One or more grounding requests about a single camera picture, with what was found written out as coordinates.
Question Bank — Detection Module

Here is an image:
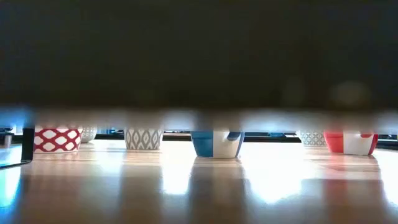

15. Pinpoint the black aluminium table frame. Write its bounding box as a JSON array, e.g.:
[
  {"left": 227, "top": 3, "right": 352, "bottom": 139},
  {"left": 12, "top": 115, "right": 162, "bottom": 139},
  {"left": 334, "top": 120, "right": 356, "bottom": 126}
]
[{"left": 0, "top": 130, "right": 398, "bottom": 150}]

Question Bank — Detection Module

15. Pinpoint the green plant with white pot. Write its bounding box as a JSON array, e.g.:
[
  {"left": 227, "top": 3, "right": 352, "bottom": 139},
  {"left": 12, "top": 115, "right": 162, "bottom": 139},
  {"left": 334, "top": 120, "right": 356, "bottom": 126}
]
[{"left": 80, "top": 126, "right": 98, "bottom": 144}]

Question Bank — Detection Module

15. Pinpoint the grey-white mug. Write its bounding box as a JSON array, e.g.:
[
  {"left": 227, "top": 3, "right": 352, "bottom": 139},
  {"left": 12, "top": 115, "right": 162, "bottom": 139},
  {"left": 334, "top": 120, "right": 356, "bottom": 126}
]
[{"left": 33, "top": 126, "right": 84, "bottom": 154}]

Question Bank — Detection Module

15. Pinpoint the red mug with white handle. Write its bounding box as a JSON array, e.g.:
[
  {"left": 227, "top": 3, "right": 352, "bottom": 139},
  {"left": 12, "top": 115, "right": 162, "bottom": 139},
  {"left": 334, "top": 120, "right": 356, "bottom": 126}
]
[{"left": 323, "top": 129, "right": 379, "bottom": 156}]

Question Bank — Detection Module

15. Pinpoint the grey tile patterned white mug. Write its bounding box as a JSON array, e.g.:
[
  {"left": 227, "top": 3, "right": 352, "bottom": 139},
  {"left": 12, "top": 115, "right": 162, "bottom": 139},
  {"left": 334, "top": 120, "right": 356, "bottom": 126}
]
[{"left": 295, "top": 129, "right": 328, "bottom": 147}]

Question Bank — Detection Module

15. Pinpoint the grey ikat patterned white mug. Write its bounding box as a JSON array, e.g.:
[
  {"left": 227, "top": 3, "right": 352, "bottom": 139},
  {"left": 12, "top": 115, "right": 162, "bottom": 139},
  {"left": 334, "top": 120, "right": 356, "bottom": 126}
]
[{"left": 123, "top": 127, "right": 165, "bottom": 151}]

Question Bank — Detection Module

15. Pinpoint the blue mug with white handle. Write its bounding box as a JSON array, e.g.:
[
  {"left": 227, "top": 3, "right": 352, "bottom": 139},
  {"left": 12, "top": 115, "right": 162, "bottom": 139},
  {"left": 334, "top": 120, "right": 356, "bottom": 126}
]
[{"left": 190, "top": 129, "right": 246, "bottom": 159}]

